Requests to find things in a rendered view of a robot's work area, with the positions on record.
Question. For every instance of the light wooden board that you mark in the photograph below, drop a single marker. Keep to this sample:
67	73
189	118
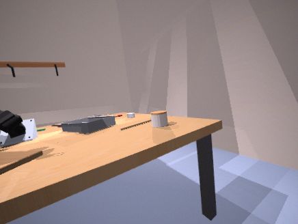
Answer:
10	160

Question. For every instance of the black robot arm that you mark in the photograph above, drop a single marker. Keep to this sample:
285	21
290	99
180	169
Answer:
11	123

